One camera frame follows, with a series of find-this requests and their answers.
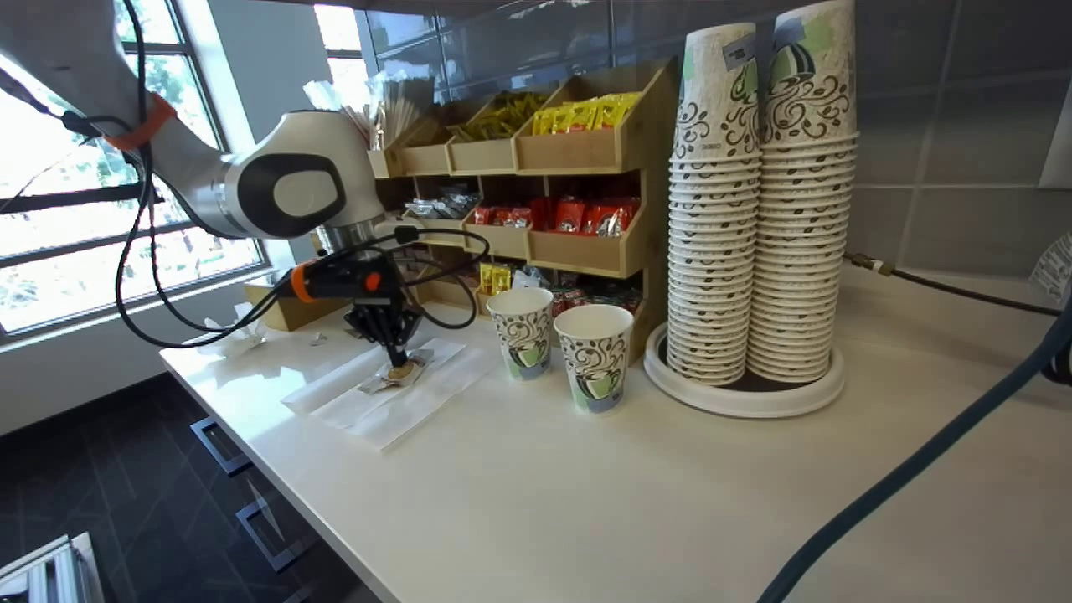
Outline silver drawer handle lower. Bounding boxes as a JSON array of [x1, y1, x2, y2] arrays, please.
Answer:
[[235, 499, 315, 572]]

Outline white round cup tray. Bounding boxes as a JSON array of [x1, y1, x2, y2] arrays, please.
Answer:
[[642, 325, 846, 420]]

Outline black cable on counter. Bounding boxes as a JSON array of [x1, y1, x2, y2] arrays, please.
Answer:
[[755, 252, 1072, 603]]

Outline silver drawer handle upper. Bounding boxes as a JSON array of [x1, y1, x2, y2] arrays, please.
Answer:
[[192, 420, 247, 476]]

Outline white paper napkin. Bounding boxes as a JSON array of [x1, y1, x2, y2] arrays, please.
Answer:
[[286, 335, 495, 452]]

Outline wooden condiment organizer shelf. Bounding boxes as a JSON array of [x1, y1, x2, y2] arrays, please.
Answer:
[[370, 66, 675, 353]]

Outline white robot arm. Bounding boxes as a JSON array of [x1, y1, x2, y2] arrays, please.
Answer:
[[0, 0, 418, 369]]

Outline silver drawer handle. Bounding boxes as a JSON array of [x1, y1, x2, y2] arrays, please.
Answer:
[[192, 420, 247, 476], [235, 499, 315, 572]]

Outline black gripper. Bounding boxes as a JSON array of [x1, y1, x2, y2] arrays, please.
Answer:
[[344, 296, 418, 369]]

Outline yellow sachets in top bin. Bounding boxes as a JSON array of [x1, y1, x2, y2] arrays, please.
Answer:
[[529, 92, 640, 134]]

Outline right patterned paper cup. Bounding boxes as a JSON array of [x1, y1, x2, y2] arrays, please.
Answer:
[[553, 306, 633, 411]]

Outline right stack of paper cups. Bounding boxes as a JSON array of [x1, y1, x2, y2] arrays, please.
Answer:
[[748, 0, 858, 385]]

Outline left stack of paper cups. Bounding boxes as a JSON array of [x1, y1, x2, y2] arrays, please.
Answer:
[[666, 25, 759, 385]]

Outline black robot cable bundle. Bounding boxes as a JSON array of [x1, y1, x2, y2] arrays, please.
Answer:
[[55, 0, 495, 353]]

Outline red sachets in middle bin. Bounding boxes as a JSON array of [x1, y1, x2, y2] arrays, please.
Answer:
[[470, 194, 640, 237]]

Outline clear bags of straws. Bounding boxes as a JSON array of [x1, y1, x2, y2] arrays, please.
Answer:
[[300, 76, 431, 150]]

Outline stack of paper cups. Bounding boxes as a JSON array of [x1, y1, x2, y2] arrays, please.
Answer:
[[666, 25, 759, 385], [748, 0, 858, 385]]

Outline patterned paper cup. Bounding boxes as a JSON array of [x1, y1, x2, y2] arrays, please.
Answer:
[[486, 287, 553, 379], [553, 306, 633, 411]]

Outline white sachet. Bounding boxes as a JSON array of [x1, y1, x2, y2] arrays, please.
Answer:
[[357, 355, 425, 395]]

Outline left patterned paper cup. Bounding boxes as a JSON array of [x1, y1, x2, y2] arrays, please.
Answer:
[[486, 287, 553, 379]]

